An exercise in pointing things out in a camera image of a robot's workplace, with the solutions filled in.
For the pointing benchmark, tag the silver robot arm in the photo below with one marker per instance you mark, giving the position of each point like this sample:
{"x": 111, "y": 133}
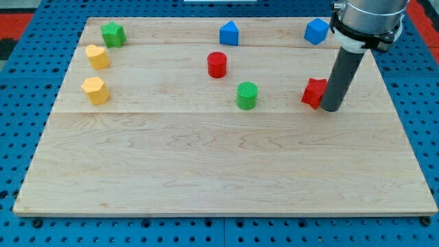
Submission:
{"x": 360, "y": 25}

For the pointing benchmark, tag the wooden board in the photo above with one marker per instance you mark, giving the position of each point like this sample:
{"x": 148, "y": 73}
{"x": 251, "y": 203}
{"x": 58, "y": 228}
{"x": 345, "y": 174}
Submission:
{"x": 171, "y": 141}

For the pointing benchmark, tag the yellow heart block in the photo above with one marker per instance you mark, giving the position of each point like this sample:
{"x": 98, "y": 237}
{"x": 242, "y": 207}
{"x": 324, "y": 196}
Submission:
{"x": 97, "y": 57}

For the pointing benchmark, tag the green cylinder block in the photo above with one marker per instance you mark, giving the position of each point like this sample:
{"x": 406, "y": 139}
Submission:
{"x": 246, "y": 98}

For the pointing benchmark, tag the red cylinder block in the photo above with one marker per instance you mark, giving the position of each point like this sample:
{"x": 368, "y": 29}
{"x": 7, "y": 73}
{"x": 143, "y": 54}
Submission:
{"x": 217, "y": 64}

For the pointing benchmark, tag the blue triangle block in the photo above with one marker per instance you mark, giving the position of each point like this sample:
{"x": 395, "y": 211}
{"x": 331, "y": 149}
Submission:
{"x": 229, "y": 34}

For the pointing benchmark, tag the red star block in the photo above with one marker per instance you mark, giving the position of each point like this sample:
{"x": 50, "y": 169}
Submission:
{"x": 313, "y": 92}

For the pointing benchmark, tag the yellow hexagon block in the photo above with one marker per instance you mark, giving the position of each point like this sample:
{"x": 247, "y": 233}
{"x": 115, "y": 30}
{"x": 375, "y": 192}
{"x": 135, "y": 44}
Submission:
{"x": 96, "y": 90}

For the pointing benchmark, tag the blue cube block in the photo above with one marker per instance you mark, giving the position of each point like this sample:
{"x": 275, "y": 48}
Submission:
{"x": 316, "y": 31}

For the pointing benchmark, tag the green star block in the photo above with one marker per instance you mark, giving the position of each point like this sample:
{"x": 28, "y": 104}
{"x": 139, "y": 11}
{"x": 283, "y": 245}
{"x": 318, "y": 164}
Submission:
{"x": 113, "y": 35}

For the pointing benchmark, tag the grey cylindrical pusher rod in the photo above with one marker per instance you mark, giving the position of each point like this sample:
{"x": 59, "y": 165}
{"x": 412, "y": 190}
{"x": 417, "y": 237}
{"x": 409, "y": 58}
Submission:
{"x": 344, "y": 69}

